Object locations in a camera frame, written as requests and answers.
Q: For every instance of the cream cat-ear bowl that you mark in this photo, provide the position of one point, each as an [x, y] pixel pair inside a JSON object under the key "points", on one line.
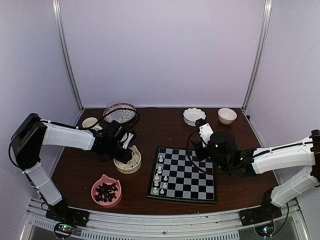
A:
{"points": [[136, 155]]}

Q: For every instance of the patterned ceramic plate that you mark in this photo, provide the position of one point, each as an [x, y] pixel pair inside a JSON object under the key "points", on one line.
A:
{"points": [[127, 114]]}

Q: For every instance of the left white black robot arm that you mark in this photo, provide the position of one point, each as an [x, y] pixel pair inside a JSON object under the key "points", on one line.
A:
{"points": [[34, 133]]}

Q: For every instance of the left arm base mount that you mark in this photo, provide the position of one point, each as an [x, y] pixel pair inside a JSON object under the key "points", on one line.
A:
{"points": [[69, 216]]}

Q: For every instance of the clear drinking glass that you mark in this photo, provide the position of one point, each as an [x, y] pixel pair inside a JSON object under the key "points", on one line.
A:
{"points": [[111, 106]]}

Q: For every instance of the left aluminium frame post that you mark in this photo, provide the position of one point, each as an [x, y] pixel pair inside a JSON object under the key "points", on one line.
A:
{"points": [[65, 53]]}

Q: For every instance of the cream ribbed mug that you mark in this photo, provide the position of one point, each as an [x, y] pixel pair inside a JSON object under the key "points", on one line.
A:
{"points": [[92, 123]]}

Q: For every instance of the right aluminium frame post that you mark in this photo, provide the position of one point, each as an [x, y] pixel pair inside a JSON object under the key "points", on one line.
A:
{"points": [[264, 30]]}

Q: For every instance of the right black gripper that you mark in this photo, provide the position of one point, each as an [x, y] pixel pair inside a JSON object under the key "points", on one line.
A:
{"points": [[198, 149]]}

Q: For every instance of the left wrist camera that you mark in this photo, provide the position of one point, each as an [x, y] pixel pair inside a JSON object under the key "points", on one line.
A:
{"points": [[127, 138]]}

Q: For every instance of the pile of black chess pieces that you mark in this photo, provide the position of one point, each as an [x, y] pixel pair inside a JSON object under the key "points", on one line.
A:
{"points": [[106, 192]]}

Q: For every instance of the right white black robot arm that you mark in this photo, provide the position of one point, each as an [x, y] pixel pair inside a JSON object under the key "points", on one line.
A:
{"points": [[305, 153]]}

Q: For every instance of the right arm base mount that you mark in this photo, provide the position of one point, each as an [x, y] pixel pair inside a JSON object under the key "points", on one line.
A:
{"points": [[252, 216]]}

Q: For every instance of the black white chessboard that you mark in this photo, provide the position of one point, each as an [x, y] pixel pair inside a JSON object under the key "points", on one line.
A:
{"points": [[186, 182]]}

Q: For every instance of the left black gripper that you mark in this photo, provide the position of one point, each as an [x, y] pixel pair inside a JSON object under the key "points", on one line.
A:
{"points": [[125, 157]]}

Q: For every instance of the aluminium frame post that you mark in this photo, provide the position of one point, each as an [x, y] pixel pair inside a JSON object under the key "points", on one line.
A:
{"points": [[264, 30], [65, 53]]}

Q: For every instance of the white scalloped dish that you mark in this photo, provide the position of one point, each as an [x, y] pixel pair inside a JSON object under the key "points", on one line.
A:
{"points": [[190, 116]]}

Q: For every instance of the aluminium front rail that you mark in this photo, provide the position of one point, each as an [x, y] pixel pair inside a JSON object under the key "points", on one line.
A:
{"points": [[224, 225]]}

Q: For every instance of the white chess bishop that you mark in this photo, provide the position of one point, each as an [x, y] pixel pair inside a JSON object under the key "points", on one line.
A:
{"points": [[160, 159]]}

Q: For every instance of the small cream bowl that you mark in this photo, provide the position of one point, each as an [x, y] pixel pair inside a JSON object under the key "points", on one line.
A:
{"points": [[226, 116]]}

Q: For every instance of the pink cat-ear bowl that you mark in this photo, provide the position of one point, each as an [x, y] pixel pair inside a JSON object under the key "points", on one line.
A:
{"points": [[108, 180]]}

